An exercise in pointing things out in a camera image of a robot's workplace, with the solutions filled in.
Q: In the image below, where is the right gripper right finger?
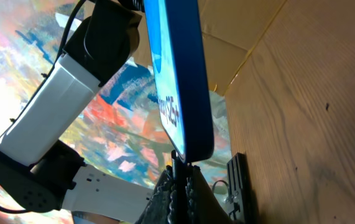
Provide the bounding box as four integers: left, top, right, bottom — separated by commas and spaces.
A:
185, 166, 234, 224

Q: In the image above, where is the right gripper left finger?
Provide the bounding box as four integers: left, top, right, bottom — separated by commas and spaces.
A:
135, 166, 177, 224

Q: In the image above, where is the blue Galaxy smartphone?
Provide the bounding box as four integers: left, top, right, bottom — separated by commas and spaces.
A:
144, 0, 214, 163

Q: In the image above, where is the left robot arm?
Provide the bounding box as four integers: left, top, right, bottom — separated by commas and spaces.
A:
0, 0, 152, 223

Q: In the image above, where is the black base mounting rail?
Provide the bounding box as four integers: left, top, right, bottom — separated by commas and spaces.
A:
211, 152, 257, 224

